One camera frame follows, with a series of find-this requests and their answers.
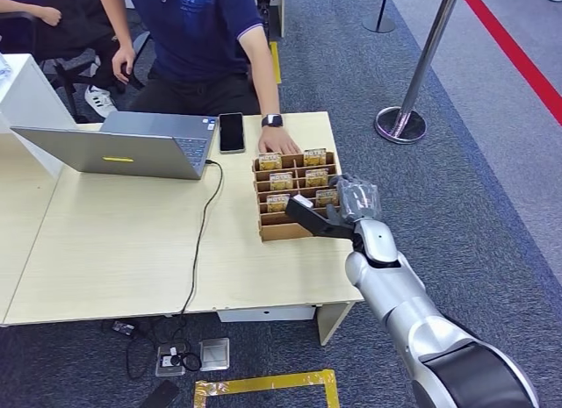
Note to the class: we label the person's right hand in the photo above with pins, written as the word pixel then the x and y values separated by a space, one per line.
pixel 123 62

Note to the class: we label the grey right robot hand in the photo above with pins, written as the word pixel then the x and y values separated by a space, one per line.
pixel 358 197

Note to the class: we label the person's left hand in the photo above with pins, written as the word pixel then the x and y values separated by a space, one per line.
pixel 276 141

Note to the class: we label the person's right forearm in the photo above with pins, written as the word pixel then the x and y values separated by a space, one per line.
pixel 118 22

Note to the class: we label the person's left forearm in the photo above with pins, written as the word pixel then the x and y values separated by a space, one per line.
pixel 264 74

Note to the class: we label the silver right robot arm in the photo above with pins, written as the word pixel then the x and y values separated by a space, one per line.
pixel 404 289

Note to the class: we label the gold hotel card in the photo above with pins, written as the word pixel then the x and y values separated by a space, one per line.
pixel 315 157
pixel 281 181
pixel 277 203
pixel 327 197
pixel 270 162
pixel 316 178

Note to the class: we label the person on black chair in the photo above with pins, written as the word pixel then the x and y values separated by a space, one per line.
pixel 66 27

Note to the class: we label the wooden card holder box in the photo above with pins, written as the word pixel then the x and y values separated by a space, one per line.
pixel 281 228

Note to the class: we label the seated person at desk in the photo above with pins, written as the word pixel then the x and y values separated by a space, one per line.
pixel 197 39

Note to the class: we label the black wristwatch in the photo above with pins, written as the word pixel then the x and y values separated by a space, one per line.
pixel 272 120

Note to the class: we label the white sneaker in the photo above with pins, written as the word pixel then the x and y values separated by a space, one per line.
pixel 100 102

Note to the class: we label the black smartphone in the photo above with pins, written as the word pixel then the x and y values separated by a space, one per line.
pixel 231 133

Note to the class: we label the black office chair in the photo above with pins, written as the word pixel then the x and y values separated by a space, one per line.
pixel 66 74

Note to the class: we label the grey laptop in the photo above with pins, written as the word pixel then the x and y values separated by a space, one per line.
pixel 109 149

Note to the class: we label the white cabinet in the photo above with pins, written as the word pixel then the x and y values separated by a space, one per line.
pixel 30 103

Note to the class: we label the beige desk leg panel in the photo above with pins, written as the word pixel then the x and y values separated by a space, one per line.
pixel 331 321

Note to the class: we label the black tripod stand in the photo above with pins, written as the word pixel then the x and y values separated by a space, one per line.
pixel 264 13

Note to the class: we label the white desk drawer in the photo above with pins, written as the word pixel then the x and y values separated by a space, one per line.
pixel 265 313

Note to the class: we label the red barrier belt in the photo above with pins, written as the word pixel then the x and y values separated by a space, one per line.
pixel 514 52

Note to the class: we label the floor power socket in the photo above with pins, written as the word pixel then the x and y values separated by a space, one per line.
pixel 169 362

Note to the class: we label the black power adapter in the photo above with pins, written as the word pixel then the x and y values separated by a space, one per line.
pixel 123 328

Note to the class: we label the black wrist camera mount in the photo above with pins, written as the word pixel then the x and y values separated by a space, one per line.
pixel 318 221

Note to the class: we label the chrome stanchion post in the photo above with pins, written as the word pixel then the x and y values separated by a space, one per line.
pixel 421 62

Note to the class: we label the dark stanchion post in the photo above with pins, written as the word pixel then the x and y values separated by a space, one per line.
pixel 380 16

